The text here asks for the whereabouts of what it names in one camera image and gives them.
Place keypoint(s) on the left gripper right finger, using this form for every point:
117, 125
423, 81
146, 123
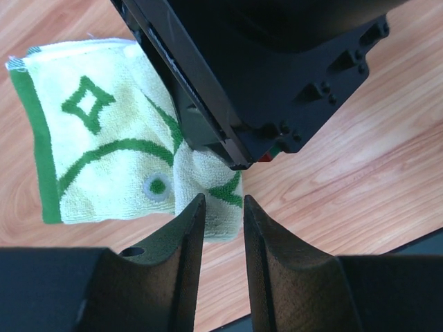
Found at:
292, 285

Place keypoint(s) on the green patterned towel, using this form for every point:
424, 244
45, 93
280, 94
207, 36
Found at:
107, 142

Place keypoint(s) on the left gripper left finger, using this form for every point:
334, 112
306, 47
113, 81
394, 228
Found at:
153, 285

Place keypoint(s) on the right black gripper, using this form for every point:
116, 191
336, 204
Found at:
251, 79

